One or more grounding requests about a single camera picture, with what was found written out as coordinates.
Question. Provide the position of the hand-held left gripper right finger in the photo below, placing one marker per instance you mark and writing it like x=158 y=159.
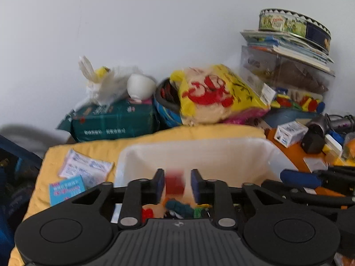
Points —
x=194 y=185

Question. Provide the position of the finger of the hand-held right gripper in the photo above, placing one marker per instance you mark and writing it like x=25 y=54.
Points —
x=305 y=195
x=299 y=178

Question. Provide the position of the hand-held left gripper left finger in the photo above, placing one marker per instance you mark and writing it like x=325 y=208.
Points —
x=159 y=184

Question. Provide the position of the red toy car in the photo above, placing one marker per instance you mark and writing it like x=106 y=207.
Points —
x=175 y=183

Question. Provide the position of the green building block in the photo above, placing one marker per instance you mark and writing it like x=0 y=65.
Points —
x=200 y=212

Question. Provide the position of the long red building block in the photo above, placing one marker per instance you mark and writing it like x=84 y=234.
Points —
x=147 y=214

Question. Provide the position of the white plastic bin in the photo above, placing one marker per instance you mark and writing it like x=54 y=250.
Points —
x=222 y=158

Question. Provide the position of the orange box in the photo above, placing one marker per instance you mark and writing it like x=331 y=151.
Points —
x=294 y=152

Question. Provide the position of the black power adapter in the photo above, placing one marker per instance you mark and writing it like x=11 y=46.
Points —
x=312 y=142

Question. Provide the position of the small white carton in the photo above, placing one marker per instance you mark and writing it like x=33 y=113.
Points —
x=289 y=133

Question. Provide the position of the dark blue plastic tray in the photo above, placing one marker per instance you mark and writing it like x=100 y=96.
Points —
x=288 y=116

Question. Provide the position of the grey hair dryer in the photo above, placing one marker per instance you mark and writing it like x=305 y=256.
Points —
x=335 y=123

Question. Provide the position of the tray of colourful shapes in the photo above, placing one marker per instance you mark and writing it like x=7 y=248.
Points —
x=299 y=102

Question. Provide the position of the black blue round container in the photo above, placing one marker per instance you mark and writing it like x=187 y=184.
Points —
x=166 y=108

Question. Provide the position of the yellow blanket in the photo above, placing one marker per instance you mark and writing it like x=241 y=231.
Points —
x=91 y=146

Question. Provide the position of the white wet wipe packets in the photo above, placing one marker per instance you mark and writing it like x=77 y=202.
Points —
x=83 y=167

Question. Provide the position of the green tissue pack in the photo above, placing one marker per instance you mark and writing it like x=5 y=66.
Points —
x=111 y=122

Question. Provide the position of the light blue cardboard box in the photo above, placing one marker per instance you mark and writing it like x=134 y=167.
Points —
x=66 y=191

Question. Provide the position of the yellow red snack bag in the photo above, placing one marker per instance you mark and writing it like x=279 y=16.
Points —
x=216 y=94

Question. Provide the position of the white egg-shaped shell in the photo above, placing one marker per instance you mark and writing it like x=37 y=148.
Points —
x=140 y=86

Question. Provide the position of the clear plastic box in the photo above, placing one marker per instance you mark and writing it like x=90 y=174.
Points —
x=291 y=74

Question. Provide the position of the white plastic bag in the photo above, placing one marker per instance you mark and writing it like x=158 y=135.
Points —
x=105 y=88

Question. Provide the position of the stack of books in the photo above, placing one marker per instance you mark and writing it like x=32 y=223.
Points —
x=291 y=48

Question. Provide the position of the dark blue bag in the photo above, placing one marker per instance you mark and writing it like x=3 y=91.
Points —
x=14 y=177

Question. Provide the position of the round cookie tin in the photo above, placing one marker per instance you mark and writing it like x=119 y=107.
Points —
x=294 y=26

